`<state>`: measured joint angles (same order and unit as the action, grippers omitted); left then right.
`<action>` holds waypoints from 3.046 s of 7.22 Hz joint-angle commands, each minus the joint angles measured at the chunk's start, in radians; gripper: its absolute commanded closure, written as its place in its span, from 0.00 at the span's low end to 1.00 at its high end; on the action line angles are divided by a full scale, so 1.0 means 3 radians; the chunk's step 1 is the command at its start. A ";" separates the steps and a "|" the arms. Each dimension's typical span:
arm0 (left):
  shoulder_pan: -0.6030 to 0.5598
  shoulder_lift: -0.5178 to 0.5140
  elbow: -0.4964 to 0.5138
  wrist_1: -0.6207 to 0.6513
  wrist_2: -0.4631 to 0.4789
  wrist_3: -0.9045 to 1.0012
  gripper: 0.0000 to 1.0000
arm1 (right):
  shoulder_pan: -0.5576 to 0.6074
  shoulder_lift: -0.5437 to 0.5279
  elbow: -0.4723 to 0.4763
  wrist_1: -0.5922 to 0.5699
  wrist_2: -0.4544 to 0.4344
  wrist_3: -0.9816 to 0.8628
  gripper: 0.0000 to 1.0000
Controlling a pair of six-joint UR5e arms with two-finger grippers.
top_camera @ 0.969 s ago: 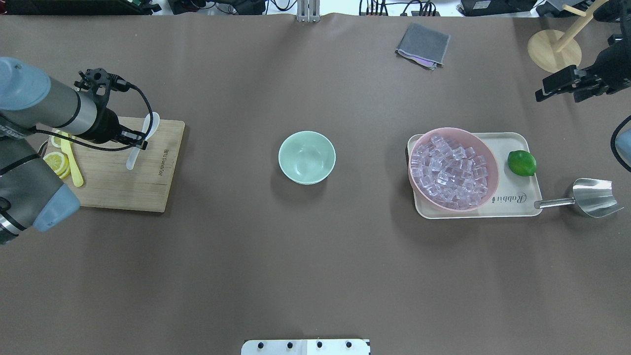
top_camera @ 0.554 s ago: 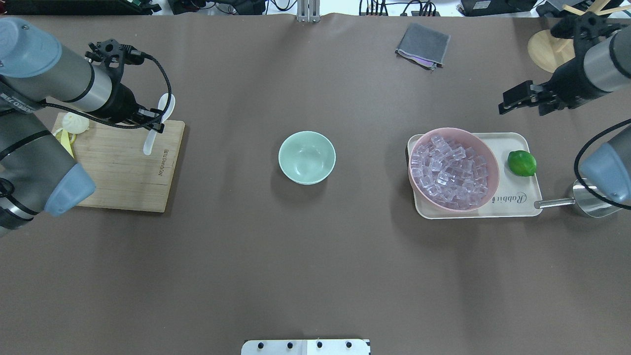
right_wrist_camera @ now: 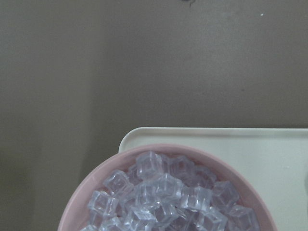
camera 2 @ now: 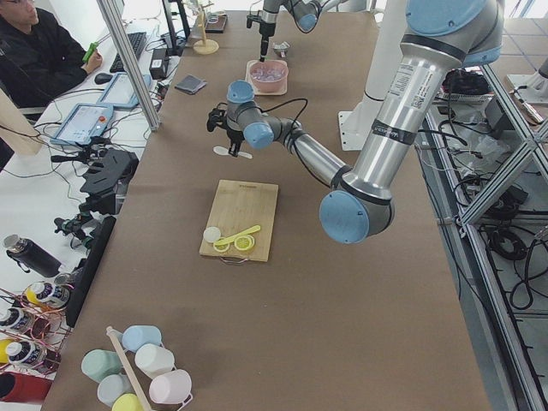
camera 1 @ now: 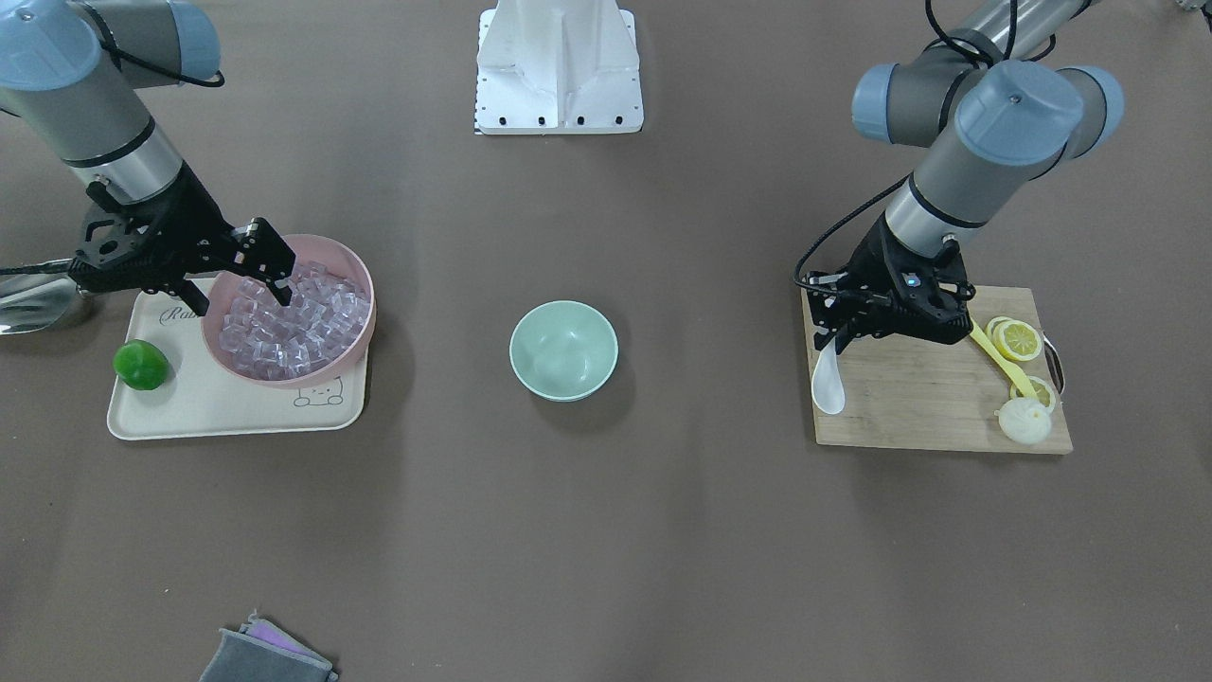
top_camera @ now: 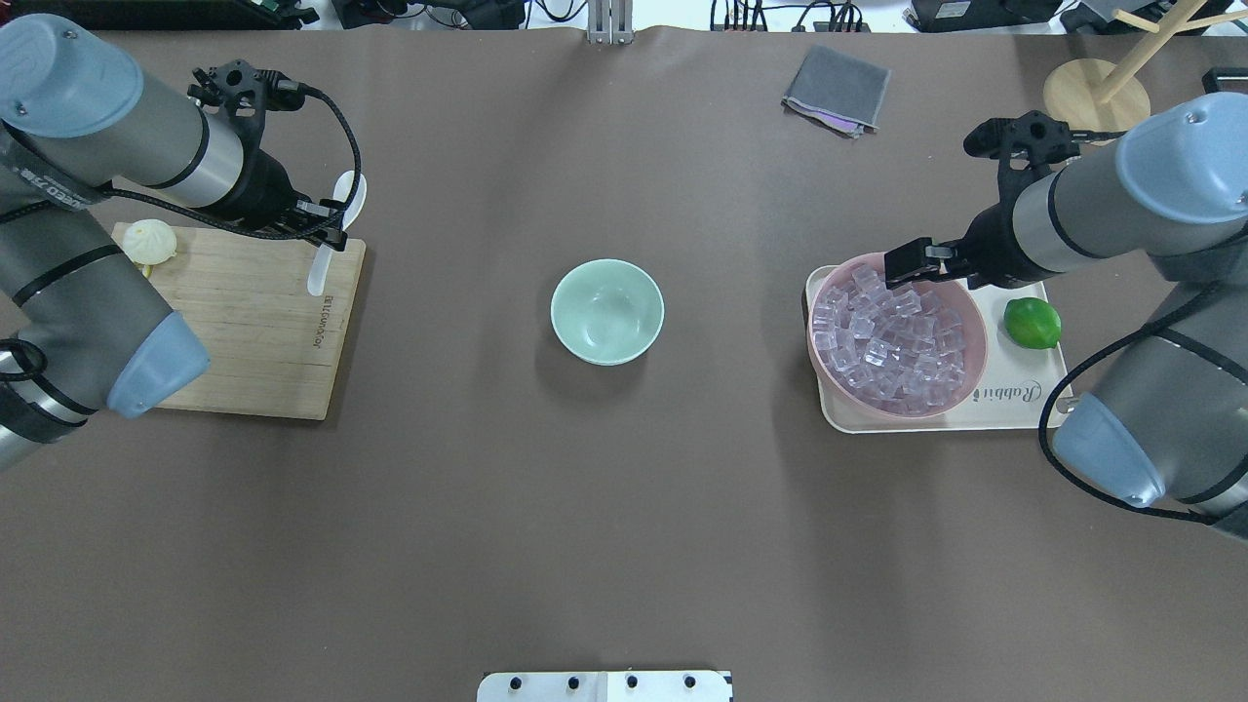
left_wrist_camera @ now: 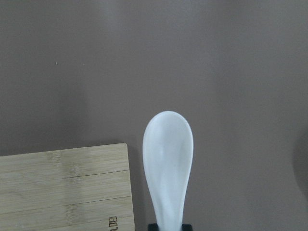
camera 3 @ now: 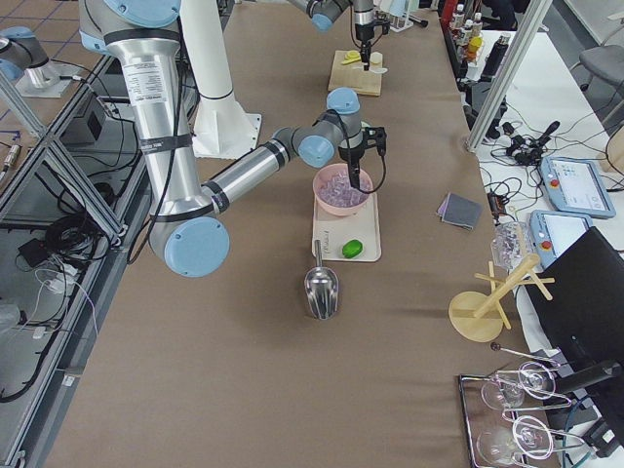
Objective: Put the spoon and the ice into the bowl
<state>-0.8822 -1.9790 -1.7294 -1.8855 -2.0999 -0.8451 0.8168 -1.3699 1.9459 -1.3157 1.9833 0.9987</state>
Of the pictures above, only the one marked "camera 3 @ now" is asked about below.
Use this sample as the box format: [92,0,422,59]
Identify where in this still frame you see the grey and purple cloths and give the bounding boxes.
[437,192,483,230]

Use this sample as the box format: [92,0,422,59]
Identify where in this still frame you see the wooden cutting board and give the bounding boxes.
[328,50,384,97]

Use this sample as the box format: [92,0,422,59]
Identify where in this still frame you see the green lime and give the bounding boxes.
[341,239,364,259]

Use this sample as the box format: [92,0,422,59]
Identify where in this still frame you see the wooden cup rack stand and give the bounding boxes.
[448,253,555,342]

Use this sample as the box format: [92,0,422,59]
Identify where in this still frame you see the blue teach pendant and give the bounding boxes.
[539,156,616,218]
[529,210,593,268]

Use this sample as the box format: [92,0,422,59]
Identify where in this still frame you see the wine glass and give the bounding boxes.
[481,361,555,410]
[477,415,554,467]

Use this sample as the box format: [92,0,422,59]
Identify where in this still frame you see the aluminium frame post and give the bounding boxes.
[465,0,552,153]

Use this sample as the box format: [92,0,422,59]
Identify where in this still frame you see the pile of clear ice cubes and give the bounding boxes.
[317,167,371,208]

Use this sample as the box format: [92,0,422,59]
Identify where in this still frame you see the lower blue teach pendant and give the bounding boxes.
[529,210,593,268]

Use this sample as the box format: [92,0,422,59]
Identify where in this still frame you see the upper blue teach pendant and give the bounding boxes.
[539,156,616,218]

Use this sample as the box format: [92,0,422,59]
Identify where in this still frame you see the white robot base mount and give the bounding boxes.
[180,0,261,159]

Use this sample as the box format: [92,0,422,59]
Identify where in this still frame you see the grey office chair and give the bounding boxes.
[579,44,624,88]

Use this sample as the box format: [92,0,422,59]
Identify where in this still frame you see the metal ice scoop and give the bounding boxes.
[304,239,339,320]

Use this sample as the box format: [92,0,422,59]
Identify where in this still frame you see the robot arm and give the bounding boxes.
[79,1,386,278]
[289,0,390,71]

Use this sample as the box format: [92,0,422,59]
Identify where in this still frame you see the bottles on side table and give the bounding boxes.
[443,3,484,80]

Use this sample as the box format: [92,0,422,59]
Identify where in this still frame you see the lower wine glass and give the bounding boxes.
[477,415,554,467]

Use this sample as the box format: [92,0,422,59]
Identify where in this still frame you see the pink bowl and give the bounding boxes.
[313,163,372,216]

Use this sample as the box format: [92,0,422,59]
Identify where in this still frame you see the metal wire glass rack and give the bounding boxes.
[457,358,586,467]

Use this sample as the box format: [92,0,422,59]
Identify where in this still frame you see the upper wine glass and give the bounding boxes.
[481,361,555,410]

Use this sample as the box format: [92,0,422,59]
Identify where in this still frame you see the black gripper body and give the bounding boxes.
[353,10,390,44]
[362,126,387,157]

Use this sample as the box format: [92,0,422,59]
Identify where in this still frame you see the cream rectangular tray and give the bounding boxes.
[312,195,381,262]

